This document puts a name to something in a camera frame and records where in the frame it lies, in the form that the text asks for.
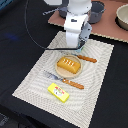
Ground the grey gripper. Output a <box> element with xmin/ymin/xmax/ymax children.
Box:
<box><xmin>77</xmin><ymin>23</ymin><xmax>92</xmax><ymax>52</ymax></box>

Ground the golden bread loaf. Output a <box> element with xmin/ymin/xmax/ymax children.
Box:
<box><xmin>57</xmin><ymin>57</ymin><xmax>80</xmax><ymax>74</ymax></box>

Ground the yellow butter box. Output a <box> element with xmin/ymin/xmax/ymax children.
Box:
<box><xmin>48</xmin><ymin>83</ymin><xmax>69</xmax><ymax>103</ymax></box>

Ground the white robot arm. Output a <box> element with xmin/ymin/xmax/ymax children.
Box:
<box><xmin>44</xmin><ymin>0</ymin><xmax>92</xmax><ymax>50</ymax></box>

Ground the pink serving board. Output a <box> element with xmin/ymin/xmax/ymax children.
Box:
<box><xmin>47</xmin><ymin>0</ymin><xmax>128</xmax><ymax>43</ymax></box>

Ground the dark grey cooking pot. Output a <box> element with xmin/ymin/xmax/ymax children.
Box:
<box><xmin>89</xmin><ymin>1</ymin><xmax>105</xmax><ymax>24</ymax></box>

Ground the cream bowl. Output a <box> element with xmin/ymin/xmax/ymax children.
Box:
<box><xmin>116</xmin><ymin>4</ymin><xmax>128</xmax><ymax>31</ymax></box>

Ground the round wooden plate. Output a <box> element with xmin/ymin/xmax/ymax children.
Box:
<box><xmin>55</xmin><ymin>55</ymin><xmax>82</xmax><ymax>78</ymax></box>

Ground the beige woven placemat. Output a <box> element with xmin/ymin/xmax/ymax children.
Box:
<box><xmin>11</xmin><ymin>30</ymin><xmax>115</xmax><ymax>128</ymax></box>

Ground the grey saucepan with handle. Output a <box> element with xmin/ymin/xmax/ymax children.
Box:
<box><xmin>42</xmin><ymin>7</ymin><xmax>67</xmax><ymax>18</ymax></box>

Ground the knife with wooden handle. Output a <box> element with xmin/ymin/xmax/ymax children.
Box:
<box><xmin>61</xmin><ymin>49</ymin><xmax>98</xmax><ymax>64</ymax></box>

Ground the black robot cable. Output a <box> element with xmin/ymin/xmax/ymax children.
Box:
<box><xmin>24</xmin><ymin>0</ymin><xmax>79</xmax><ymax>52</ymax></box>

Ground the fork with wooden handle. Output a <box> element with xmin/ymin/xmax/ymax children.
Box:
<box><xmin>44</xmin><ymin>71</ymin><xmax>84</xmax><ymax>89</ymax></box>

